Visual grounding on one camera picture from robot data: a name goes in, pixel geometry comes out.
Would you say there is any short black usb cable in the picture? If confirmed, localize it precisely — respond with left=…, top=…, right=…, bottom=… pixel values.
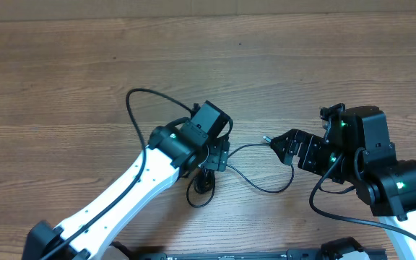
left=225, top=135, right=295, bottom=194

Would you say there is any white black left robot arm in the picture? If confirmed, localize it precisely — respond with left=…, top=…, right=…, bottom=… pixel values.
left=22, top=101, right=233, bottom=259

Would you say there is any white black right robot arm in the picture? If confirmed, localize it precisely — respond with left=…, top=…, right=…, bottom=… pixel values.
left=269, top=103, right=416, bottom=259

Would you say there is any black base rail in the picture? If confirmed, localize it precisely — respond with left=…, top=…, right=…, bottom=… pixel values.
left=103, top=237, right=388, bottom=260

